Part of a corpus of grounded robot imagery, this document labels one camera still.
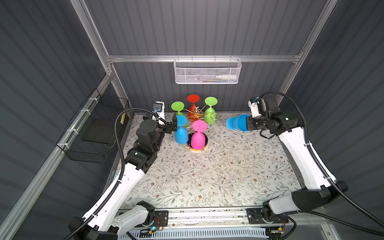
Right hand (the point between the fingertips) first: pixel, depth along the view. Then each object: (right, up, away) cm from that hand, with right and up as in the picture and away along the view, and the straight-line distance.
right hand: (251, 121), depth 74 cm
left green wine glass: (-38, +9, +10) cm, 40 cm away
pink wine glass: (-26, -9, +5) cm, 28 cm away
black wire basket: (-77, -8, -3) cm, 78 cm away
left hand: (-42, +4, -7) cm, 43 cm away
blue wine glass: (-36, -6, +8) cm, 37 cm away
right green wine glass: (-19, +5, +20) cm, 28 cm away
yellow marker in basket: (-69, +2, +9) cm, 69 cm away
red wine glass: (-29, +5, +7) cm, 30 cm away
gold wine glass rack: (-24, +5, +9) cm, 26 cm away
